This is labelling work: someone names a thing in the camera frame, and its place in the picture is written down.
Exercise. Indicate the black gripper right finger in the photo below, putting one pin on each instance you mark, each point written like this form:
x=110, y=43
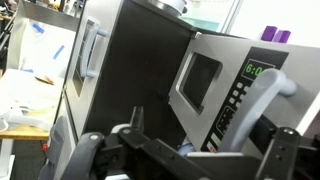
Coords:
x=265, y=133

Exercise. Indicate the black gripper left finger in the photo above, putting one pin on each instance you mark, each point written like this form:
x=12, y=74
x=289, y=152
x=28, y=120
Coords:
x=137, y=118

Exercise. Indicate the toy microwave oven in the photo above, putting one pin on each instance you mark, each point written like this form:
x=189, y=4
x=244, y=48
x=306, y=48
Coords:
x=226, y=56

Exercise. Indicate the black white toy kitchen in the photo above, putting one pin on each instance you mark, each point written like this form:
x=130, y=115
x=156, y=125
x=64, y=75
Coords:
x=140, y=66

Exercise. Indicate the grey toy faucet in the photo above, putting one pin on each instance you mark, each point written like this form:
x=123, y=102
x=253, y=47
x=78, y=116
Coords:
x=186, y=148

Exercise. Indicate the purple block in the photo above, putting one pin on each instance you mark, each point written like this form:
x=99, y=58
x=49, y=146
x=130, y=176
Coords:
x=268, y=33
x=282, y=36

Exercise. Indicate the blue tape strip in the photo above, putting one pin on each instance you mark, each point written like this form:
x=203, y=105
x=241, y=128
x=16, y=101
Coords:
x=59, y=51
x=38, y=28

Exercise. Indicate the wooden desk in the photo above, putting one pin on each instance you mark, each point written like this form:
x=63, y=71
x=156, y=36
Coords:
x=23, y=133

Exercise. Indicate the white plastic item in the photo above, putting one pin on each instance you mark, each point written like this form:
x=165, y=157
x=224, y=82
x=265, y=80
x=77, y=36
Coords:
x=20, y=115

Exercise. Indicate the white panel with tape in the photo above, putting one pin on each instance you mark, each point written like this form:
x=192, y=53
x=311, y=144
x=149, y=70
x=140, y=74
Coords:
x=46, y=43

